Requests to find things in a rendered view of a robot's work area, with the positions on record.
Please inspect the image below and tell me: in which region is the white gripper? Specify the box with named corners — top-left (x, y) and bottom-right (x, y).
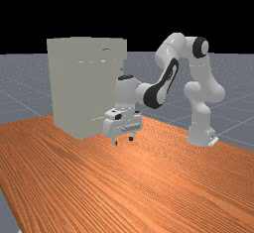
top-left (102, 108), bottom-right (144, 147)

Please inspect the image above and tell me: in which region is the pale cabinet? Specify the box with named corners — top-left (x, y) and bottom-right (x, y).
top-left (46, 37), bottom-right (128, 141)

